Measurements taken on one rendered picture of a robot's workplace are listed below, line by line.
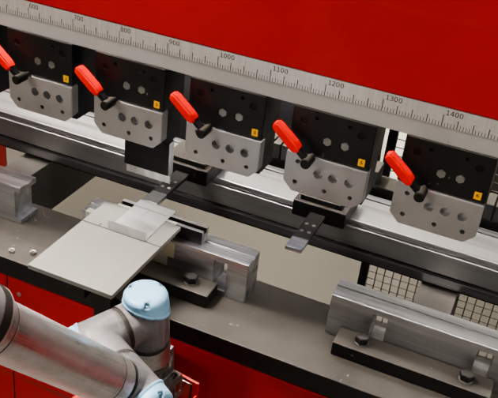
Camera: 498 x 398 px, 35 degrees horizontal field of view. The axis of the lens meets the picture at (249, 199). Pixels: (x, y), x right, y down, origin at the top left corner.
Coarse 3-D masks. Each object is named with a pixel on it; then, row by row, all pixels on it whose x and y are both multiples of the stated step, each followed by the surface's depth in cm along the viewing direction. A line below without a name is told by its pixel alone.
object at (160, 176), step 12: (132, 144) 160; (168, 144) 156; (132, 156) 161; (144, 156) 160; (156, 156) 159; (168, 156) 158; (132, 168) 164; (144, 168) 161; (156, 168) 160; (168, 168) 159; (168, 180) 161
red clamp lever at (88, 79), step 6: (78, 66) 148; (84, 66) 149; (78, 72) 148; (84, 72) 148; (84, 78) 148; (90, 78) 149; (90, 84) 148; (96, 84) 149; (90, 90) 149; (96, 90) 149; (102, 90) 150; (102, 96) 149; (102, 102) 149; (108, 102) 149; (114, 102) 150; (102, 108) 149; (108, 108) 149
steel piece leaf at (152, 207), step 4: (140, 200) 170; (136, 204) 169; (140, 204) 169; (144, 204) 169; (148, 204) 169; (152, 204) 169; (148, 208) 167; (152, 208) 168; (156, 208) 168; (160, 208) 168; (164, 208) 168; (168, 208) 168; (160, 212) 167; (164, 212) 167; (168, 212) 167; (172, 212) 167
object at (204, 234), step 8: (128, 200) 170; (176, 216) 166; (176, 224) 164; (184, 224) 166; (192, 224) 165; (200, 224) 165; (184, 232) 164; (192, 232) 163; (200, 232) 162; (192, 240) 164; (200, 240) 163
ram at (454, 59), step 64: (64, 0) 147; (128, 0) 142; (192, 0) 137; (256, 0) 132; (320, 0) 128; (384, 0) 124; (448, 0) 120; (192, 64) 142; (320, 64) 133; (384, 64) 128; (448, 64) 124; (448, 128) 128
